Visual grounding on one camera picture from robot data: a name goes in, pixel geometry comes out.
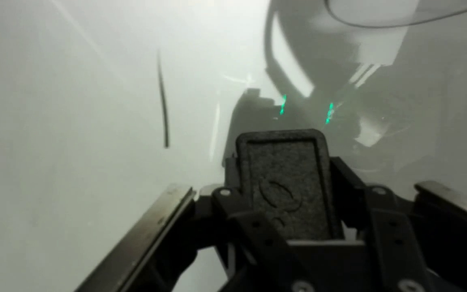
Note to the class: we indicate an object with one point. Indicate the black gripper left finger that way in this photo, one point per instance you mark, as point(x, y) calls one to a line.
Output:
point(255, 237)

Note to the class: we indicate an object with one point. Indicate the black marker scribble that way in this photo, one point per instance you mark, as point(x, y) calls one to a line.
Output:
point(162, 108)

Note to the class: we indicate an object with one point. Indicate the black whiteboard eraser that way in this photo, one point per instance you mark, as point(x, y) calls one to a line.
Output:
point(287, 172)

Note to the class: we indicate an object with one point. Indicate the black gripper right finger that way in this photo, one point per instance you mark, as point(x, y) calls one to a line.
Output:
point(401, 244)

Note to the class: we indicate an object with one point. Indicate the large white whiteboard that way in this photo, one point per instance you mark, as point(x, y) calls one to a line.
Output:
point(55, 135)

